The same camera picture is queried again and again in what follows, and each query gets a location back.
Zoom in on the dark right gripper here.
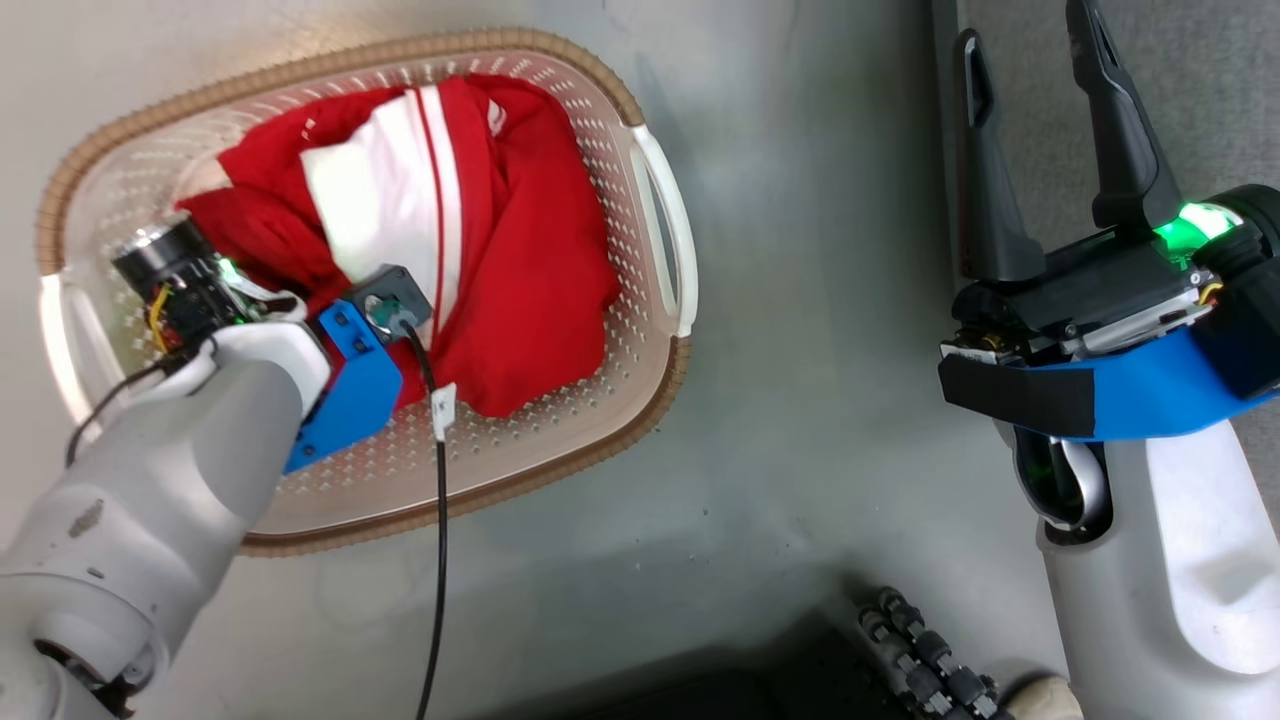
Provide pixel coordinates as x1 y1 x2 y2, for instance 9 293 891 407
944 0 1280 402

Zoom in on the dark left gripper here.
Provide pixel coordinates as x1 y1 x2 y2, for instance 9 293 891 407
110 215 307 357

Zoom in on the red and white garment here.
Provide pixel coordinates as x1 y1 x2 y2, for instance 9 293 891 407
175 73 623 419

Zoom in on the grey fabric seat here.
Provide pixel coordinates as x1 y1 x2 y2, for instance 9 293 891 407
930 0 1280 301

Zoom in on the white perforated basket brown rim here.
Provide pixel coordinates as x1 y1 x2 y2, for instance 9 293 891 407
35 27 699 558

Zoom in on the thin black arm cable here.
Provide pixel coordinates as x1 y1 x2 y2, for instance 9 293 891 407
66 338 217 467

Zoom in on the black camera cable white tag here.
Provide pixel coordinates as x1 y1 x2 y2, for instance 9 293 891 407
395 315 459 720

